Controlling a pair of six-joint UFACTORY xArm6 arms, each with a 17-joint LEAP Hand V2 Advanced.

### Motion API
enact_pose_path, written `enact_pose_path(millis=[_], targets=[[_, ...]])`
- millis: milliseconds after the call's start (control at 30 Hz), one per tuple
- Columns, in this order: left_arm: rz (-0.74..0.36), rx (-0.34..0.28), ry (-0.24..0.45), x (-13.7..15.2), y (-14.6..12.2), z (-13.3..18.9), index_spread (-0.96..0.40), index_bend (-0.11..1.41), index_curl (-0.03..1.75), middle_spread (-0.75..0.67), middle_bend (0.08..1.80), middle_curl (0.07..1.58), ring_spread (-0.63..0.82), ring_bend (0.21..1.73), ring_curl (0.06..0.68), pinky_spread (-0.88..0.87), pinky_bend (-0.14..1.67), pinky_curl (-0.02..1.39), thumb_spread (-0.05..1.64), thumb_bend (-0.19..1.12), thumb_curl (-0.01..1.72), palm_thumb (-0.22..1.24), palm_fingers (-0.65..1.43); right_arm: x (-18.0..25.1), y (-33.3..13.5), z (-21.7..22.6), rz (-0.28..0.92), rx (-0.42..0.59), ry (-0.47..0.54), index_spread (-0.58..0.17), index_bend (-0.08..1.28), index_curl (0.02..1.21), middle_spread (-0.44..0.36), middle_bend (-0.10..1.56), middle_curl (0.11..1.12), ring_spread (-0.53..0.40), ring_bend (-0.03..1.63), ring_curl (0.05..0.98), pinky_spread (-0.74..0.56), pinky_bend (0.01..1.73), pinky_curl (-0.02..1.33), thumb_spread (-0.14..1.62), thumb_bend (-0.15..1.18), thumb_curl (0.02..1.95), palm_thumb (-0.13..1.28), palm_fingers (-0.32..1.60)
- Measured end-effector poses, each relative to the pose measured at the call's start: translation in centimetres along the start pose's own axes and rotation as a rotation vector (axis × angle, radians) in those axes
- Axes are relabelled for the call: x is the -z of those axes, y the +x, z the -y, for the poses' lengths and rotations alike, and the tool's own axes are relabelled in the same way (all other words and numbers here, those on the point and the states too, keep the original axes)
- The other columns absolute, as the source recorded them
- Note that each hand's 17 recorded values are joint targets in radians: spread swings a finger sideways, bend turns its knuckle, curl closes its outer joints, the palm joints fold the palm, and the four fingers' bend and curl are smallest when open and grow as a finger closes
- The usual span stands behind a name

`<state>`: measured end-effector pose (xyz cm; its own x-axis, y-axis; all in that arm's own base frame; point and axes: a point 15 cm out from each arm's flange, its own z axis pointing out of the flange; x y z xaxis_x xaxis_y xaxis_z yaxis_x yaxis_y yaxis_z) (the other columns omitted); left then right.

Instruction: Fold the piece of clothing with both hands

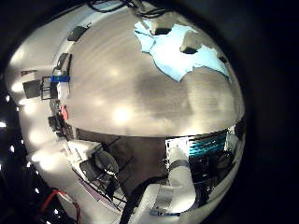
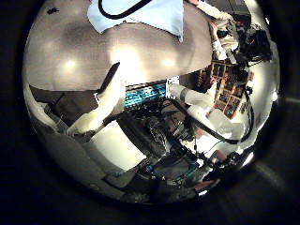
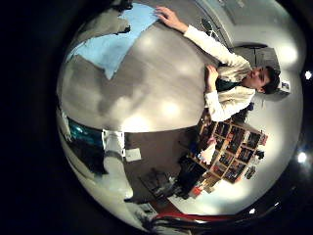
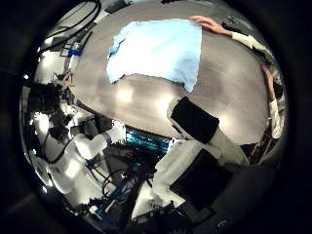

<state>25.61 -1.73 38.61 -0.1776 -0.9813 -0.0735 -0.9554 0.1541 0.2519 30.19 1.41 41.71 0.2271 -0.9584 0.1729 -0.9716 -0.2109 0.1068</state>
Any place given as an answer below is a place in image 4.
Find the light blue cloth garment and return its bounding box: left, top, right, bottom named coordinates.
left=105, top=19, right=204, bottom=94

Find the red and black clamp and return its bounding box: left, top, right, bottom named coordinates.
left=63, top=71, right=75, bottom=84

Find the computer case with teal lights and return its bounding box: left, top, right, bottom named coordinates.
left=125, top=128, right=173, bottom=156

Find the black cable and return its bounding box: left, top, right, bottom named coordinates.
left=41, top=0, right=102, bottom=53
left=45, top=1, right=98, bottom=42

